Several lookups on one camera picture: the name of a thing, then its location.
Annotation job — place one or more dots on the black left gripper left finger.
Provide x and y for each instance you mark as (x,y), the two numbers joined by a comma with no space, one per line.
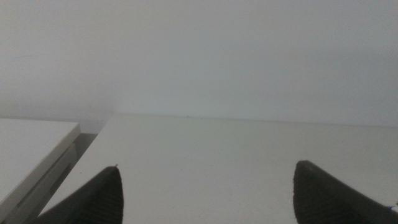
(96,202)

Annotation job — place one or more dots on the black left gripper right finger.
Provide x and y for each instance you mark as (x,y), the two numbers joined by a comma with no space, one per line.
(326,199)

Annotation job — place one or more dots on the white side table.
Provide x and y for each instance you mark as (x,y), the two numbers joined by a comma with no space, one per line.
(28,149)

